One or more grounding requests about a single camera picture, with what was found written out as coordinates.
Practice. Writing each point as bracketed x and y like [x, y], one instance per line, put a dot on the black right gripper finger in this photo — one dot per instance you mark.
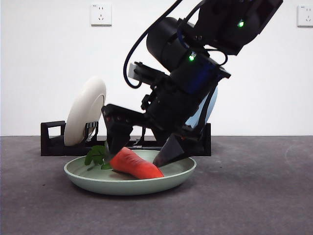
[118, 139]
[170, 153]

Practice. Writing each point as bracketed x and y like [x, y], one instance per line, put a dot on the orange carrot with green leaves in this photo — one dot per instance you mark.
[137, 165]

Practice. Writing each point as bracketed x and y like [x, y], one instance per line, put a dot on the green plate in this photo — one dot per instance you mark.
[127, 187]

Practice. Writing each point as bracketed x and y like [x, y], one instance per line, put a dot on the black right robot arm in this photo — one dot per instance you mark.
[220, 29]

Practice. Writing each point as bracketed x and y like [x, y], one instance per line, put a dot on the white plate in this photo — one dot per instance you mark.
[83, 110]

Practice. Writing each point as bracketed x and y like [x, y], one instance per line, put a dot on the blue plate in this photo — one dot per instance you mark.
[213, 102]

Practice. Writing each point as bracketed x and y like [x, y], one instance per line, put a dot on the black plate rack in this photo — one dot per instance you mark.
[51, 147]

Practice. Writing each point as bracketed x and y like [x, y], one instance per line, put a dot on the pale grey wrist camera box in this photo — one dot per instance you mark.
[134, 71]

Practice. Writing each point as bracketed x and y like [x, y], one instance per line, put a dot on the white wall socket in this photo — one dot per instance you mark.
[101, 14]
[305, 16]

